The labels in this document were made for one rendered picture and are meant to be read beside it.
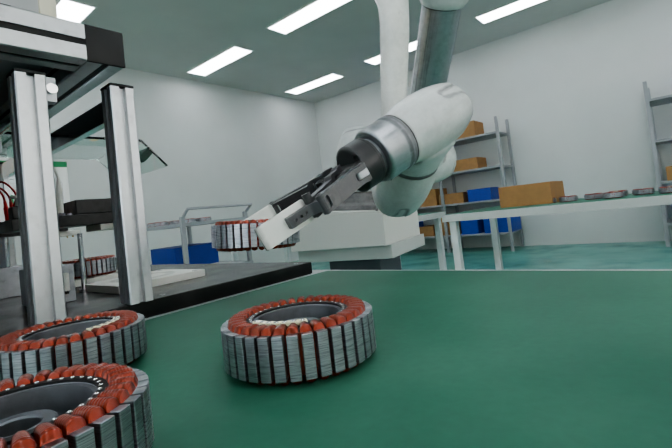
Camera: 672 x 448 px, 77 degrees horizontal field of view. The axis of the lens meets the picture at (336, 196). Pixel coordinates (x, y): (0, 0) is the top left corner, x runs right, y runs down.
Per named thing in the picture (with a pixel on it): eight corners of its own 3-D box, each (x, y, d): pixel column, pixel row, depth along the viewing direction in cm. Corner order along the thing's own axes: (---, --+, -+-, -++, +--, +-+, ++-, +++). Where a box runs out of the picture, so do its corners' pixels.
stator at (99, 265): (100, 271, 98) (99, 255, 98) (130, 269, 92) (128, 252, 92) (47, 280, 88) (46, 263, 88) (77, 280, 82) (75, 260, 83)
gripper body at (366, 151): (398, 177, 61) (350, 210, 57) (366, 183, 68) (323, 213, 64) (374, 130, 59) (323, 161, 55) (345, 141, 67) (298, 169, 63)
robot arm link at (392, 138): (392, 170, 71) (366, 188, 69) (367, 122, 70) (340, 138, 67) (427, 163, 63) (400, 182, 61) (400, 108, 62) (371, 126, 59)
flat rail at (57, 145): (2, 181, 96) (1, 167, 96) (124, 118, 56) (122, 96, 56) (-4, 181, 95) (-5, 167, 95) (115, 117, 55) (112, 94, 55)
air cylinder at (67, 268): (59, 297, 68) (56, 263, 68) (77, 300, 63) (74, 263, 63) (21, 305, 64) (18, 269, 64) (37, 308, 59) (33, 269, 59)
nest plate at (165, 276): (163, 275, 85) (162, 268, 85) (205, 275, 76) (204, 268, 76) (81, 291, 74) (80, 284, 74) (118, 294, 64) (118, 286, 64)
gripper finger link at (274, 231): (311, 219, 53) (314, 219, 52) (266, 251, 50) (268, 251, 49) (300, 199, 52) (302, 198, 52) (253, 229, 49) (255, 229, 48)
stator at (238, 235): (282, 243, 62) (281, 217, 63) (314, 245, 53) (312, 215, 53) (204, 250, 57) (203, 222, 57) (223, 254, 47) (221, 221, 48)
